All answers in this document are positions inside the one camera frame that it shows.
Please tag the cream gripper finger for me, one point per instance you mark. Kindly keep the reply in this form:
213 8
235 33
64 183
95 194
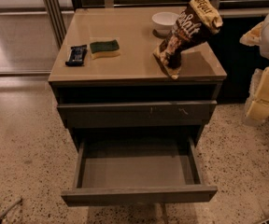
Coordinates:
255 113
253 36

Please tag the white bowl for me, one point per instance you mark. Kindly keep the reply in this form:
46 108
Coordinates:
163 22

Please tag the open middle drawer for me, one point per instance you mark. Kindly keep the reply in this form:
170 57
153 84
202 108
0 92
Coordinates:
138 171

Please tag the dark blue snack bar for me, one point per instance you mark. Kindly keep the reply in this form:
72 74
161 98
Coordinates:
76 56

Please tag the green yellow sponge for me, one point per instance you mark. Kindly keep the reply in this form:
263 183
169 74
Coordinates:
102 49

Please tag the grey drawer cabinet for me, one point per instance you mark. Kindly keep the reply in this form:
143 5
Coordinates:
132 77

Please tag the closed upper drawer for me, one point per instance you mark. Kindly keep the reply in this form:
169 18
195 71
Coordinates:
173 113

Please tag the brown chip bag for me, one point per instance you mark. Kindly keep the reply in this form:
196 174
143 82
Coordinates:
194 26

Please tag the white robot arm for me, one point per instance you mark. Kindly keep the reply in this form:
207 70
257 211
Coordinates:
264 51

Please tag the metal rod on floor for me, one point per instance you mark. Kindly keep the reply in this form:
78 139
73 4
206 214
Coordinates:
8 209

